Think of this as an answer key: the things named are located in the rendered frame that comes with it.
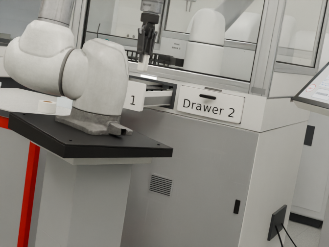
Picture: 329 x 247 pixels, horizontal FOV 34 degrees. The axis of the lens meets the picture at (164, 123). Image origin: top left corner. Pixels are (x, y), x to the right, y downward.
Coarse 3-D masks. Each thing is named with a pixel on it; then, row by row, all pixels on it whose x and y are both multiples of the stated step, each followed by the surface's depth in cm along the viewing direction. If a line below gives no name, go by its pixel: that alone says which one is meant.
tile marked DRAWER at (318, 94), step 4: (320, 88) 201; (316, 92) 201; (320, 92) 199; (324, 92) 197; (328, 92) 196; (312, 96) 200; (316, 96) 199; (320, 96) 197; (324, 96) 196; (328, 96) 194
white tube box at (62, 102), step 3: (57, 99) 236; (60, 99) 235; (63, 99) 234; (66, 99) 233; (69, 99) 233; (57, 102) 236; (60, 102) 235; (63, 102) 234; (66, 102) 233; (69, 102) 233; (72, 102) 232; (57, 105) 236; (60, 105) 235; (63, 105) 234; (66, 105) 233; (69, 105) 233; (69, 108) 233
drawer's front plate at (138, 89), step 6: (132, 84) 215; (138, 84) 214; (144, 84) 213; (132, 90) 215; (138, 90) 214; (144, 90) 214; (126, 96) 216; (138, 96) 214; (144, 96) 214; (126, 102) 217; (138, 102) 214; (126, 108) 217; (132, 108) 216; (138, 108) 214
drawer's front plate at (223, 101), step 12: (180, 96) 237; (192, 96) 234; (216, 96) 229; (228, 96) 227; (180, 108) 237; (192, 108) 235; (216, 108) 230; (228, 108) 227; (240, 108) 225; (228, 120) 228; (240, 120) 227
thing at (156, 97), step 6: (150, 90) 251; (156, 90) 250; (168, 90) 247; (150, 96) 223; (156, 96) 228; (162, 96) 233; (168, 96) 238; (144, 102) 219; (150, 102) 224; (156, 102) 228; (162, 102) 233; (168, 102) 239
